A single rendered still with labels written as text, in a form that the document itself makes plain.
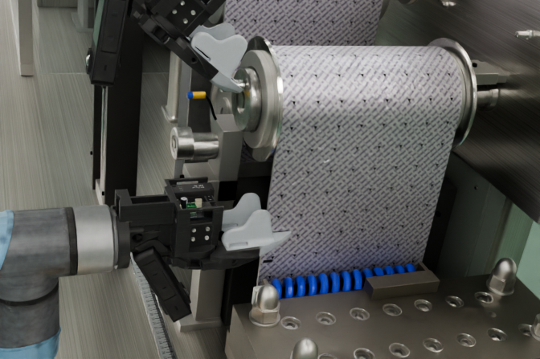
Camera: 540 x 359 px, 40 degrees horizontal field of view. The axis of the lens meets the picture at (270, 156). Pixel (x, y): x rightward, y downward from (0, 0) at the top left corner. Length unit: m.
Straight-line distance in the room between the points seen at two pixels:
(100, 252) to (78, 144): 0.73
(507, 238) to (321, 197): 0.48
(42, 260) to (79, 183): 0.59
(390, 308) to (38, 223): 0.43
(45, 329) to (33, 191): 0.52
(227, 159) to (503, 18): 0.40
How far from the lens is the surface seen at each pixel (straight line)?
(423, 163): 0.95
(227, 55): 0.82
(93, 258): 0.82
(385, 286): 0.95
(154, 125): 1.63
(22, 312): 0.86
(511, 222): 1.30
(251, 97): 0.85
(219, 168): 0.93
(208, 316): 1.07
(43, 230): 0.82
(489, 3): 1.05
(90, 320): 1.08
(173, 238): 0.85
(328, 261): 0.97
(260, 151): 0.88
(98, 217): 0.83
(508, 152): 1.01
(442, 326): 0.94
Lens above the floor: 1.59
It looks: 26 degrees down
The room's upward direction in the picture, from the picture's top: 8 degrees clockwise
